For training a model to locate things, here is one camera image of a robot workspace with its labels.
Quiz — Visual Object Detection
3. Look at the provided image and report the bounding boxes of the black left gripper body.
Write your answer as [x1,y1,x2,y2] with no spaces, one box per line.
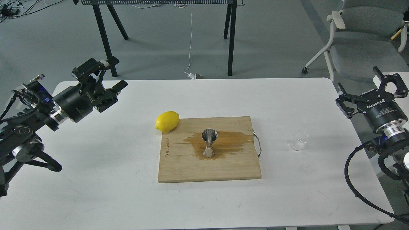
[53,82,106,123]

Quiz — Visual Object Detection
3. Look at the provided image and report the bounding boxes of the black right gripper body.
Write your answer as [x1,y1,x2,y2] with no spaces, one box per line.
[357,90,408,134]

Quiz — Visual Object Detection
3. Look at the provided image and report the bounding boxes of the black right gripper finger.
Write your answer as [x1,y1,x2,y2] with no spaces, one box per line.
[336,82,374,119]
[373,66,409,98]

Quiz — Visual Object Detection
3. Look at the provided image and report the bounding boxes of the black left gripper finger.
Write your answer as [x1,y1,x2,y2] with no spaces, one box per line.
[72,57,120,86]
[95,80,128,113]

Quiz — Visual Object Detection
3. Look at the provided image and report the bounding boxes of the clear glass measuring cup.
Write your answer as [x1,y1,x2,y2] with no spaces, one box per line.
[290,130,309,150]

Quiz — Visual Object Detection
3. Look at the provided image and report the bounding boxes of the steel double jigger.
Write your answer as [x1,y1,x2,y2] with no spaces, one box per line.
[202,129,218,158]

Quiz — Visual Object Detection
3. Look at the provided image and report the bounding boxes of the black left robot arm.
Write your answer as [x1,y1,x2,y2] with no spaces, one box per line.
[0,57,127,196]

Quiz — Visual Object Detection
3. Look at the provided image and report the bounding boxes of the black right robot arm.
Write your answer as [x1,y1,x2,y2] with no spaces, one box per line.
[336,66,409,224]

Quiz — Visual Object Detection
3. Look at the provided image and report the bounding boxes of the grey office chair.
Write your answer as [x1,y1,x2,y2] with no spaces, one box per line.
[302,0,408,83]

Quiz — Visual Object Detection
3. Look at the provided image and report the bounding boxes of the yellow lemon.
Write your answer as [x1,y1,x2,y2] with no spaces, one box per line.
[155,111,180,132]

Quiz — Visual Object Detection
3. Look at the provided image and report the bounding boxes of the bamboo cutting board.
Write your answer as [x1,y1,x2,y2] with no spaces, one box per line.
[158,116,262,183]

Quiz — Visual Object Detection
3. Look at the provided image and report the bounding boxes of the white hanging cable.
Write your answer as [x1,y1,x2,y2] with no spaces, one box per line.
[184,4,193,76]

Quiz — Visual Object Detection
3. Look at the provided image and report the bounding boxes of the black floor cables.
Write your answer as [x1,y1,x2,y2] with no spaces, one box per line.
[0,0,64,23]

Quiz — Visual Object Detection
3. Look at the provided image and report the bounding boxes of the black metal frame table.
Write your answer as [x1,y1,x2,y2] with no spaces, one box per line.
[73,0,244,77]

